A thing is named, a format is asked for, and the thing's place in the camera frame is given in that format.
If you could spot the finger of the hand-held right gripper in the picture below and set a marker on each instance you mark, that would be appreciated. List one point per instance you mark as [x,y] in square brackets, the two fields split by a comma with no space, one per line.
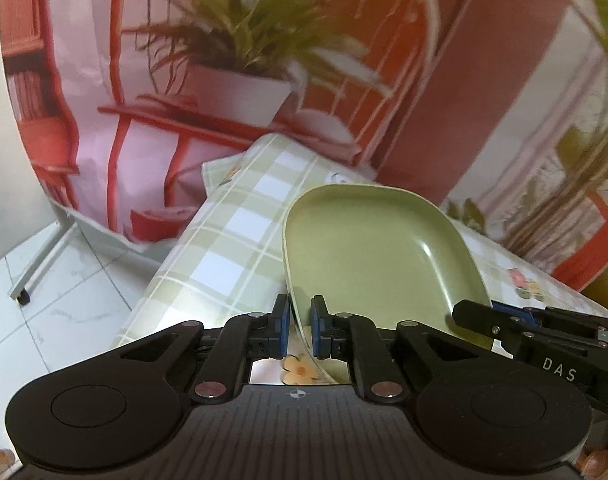
[476,316]
[574,317]

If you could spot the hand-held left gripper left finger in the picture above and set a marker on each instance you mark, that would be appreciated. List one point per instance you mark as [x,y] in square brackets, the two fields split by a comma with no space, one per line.
[283,327]

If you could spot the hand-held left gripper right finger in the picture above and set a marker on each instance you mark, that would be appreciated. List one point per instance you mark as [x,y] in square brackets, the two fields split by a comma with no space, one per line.
[318,334]

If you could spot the green square plate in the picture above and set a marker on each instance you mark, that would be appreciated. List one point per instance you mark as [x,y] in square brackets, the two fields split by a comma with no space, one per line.
[374,250]

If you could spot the green checked tablecloth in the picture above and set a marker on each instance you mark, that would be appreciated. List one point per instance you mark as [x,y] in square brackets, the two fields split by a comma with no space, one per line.
[223,240]

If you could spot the printed plant backdrop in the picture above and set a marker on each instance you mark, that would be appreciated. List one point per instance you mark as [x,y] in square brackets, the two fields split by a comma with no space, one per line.
[434,110]

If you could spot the grey wheeled backdrop stand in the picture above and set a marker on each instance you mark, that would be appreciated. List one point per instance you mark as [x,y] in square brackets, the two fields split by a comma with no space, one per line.
[41,260]

